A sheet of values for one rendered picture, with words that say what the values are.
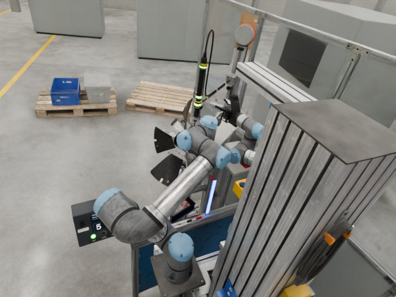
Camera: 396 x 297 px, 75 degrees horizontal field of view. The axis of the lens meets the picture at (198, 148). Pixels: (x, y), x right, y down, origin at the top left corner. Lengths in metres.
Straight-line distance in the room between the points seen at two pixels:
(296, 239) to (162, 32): 6.68
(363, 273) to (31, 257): 2.61
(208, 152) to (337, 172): 0.48
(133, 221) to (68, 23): 8.23
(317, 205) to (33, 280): 2.45
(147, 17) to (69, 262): 5.70
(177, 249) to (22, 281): 1.79
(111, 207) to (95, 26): 8.02
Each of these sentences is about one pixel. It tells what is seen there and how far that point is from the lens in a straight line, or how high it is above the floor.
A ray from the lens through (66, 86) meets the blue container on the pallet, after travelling 5.18.
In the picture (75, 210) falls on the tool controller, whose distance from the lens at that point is 1.42.
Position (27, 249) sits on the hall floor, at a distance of 2.94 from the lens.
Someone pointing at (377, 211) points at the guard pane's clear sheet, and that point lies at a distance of 1.85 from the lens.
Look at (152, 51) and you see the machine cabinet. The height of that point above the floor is 0.22.
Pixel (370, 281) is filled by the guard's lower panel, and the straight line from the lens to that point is 2.08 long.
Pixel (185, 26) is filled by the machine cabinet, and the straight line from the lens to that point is 7.16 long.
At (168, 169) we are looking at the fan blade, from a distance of 1.95.
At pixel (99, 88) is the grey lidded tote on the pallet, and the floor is 0.44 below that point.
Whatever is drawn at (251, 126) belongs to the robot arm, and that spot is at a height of 1.66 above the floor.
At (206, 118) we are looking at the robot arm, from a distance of 1.07.
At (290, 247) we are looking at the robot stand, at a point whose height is 1.73.
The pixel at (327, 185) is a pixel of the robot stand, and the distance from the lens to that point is 0.62.
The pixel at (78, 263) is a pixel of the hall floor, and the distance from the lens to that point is 2.72.
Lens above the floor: 2.31
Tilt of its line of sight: 36 degrees down
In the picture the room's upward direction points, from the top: 10 degrees clockwise
